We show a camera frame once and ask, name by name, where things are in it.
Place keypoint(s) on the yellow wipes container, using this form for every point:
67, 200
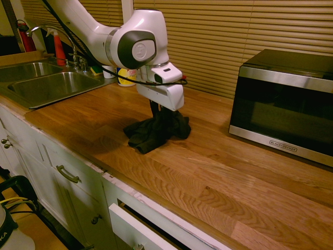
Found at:
126, 78

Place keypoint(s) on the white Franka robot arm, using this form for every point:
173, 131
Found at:
145, 26

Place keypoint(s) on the white open drawer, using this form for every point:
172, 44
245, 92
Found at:
135, 226

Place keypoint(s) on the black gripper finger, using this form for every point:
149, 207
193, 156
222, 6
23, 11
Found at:
154, 108
162, 108

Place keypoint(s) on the stainless double sink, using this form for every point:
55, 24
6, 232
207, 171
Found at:
49, 86

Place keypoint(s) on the wide beige window blind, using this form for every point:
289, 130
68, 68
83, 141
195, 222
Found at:
221, 39

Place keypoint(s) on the narrow beige window blind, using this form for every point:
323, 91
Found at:
104, 13

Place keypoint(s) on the yellow green sponge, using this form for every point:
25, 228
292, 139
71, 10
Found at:
96, 70

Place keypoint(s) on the black steel microwave oven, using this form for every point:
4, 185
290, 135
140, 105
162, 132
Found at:
281, 104

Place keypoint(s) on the red spray bottle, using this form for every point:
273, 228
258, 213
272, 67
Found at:
59, 49

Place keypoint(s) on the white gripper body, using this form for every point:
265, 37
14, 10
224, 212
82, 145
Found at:
166, 96

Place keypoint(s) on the white kitchen cabinet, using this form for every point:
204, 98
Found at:
31, 166

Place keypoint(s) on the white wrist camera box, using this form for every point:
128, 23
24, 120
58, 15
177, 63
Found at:
166, 73

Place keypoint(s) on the black cloth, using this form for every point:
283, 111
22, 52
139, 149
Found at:
151, 132

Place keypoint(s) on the white cup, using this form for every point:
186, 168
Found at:
107, 72

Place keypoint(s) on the white window frame post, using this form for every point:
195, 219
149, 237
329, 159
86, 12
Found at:
127, 10

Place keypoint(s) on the red fire extinguisher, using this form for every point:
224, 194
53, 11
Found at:
27, 43

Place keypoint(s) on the chrome faucet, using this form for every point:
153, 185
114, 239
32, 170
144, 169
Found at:
75, 52

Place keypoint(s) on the dark box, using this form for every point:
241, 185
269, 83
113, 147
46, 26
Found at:
9, 45

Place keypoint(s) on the black metal frame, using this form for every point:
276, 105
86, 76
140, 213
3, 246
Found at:
23, 183

